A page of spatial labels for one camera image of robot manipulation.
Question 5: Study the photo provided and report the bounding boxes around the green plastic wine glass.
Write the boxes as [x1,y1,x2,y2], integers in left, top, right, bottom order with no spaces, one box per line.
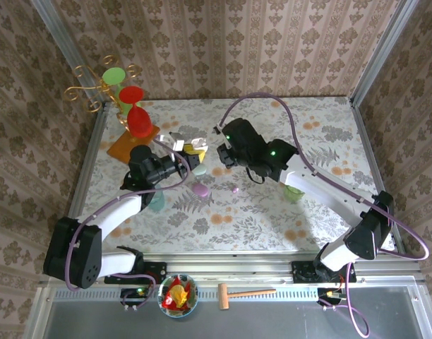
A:
[102,67,143,117]

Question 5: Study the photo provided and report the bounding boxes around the green plastic cup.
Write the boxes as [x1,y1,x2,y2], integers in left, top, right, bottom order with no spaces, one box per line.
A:
[283,183,305,205]

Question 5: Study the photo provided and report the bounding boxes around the wooden mallet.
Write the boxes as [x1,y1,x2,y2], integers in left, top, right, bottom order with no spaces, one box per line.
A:
[217,282,277,311]

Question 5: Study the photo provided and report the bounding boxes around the gold wire glass rack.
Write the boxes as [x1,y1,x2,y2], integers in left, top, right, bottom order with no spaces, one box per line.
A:
[63,54,143,142]

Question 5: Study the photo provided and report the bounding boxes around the purple earbud charging case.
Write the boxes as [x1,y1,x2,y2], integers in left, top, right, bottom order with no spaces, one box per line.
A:
[191,182,210,198]

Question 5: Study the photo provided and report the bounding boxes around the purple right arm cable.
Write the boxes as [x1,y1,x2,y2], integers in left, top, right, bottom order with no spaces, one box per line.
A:
[217,92,431,339]

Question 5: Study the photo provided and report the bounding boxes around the grey slotted cable duct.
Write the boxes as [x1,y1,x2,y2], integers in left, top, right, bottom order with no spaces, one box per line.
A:
[49,287,346,302]

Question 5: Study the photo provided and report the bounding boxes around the teal plastic cup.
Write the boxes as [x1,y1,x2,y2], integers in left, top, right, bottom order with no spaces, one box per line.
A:
[145,186,166,214]

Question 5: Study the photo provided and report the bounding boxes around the aluminium frame post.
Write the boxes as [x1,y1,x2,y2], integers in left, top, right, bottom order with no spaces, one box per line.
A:
[349,0,421,107]
[29,0,109,110]

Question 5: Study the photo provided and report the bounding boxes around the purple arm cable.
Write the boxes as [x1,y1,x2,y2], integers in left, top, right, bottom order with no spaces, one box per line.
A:
[217,92,431,339]
[65,137,192,310]

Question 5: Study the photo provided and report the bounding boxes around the red yellow crumpled wrappers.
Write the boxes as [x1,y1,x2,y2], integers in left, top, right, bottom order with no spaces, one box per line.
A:
[162,277,193,311]

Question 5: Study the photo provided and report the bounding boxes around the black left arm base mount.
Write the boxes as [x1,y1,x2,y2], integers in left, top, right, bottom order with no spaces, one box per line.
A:
[104,261,168,285]

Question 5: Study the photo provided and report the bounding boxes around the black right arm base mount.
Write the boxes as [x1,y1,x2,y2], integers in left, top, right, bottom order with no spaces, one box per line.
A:
[292,259,358,283]

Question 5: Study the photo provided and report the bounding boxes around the clear glass bowl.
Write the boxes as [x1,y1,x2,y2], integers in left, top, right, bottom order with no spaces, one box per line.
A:
[157,273,199,319]

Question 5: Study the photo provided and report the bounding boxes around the orange wooden rack base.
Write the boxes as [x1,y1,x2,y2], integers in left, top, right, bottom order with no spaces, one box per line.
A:
[106,124,161,167]

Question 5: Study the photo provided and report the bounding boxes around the red plastic wine glass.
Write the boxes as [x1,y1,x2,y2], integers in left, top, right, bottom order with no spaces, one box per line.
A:
[118,85,153,139]

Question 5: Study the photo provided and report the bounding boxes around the black controller board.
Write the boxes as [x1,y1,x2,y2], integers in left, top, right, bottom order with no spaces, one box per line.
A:
[317,287,344,307]
[120,287,149,307]

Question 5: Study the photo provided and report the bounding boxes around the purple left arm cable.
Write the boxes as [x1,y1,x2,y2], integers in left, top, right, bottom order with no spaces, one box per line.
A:
[65,137,192,310]

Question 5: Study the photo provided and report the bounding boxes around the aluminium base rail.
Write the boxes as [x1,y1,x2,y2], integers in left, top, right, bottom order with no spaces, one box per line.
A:
[39,252,425,285]

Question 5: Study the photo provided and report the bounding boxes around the aluminium table side rail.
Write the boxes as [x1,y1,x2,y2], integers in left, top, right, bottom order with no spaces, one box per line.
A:
[349,98,407,257]
[68,104,109,222]

